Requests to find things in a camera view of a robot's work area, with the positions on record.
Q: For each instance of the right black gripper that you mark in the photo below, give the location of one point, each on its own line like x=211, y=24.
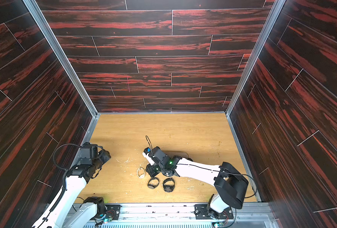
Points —
x=153, y=168

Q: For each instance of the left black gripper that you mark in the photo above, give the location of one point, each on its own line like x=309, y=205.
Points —
x=106, y=155

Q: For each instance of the white watch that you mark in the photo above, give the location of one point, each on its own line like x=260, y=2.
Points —
x=141, y=173

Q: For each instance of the black watch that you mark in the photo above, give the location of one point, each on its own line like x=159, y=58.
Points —
x=168, y=185
x=153, y=183

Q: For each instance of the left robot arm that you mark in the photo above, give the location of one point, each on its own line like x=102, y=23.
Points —
x=74, y=180

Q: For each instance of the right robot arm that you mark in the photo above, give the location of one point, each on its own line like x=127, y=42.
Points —
x=231, y=186

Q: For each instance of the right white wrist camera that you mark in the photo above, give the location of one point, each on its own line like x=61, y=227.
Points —
x=147, y=155

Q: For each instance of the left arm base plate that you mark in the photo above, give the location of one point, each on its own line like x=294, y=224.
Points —
x=112, y=212

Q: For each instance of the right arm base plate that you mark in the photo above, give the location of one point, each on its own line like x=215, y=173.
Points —
x=202, y=211

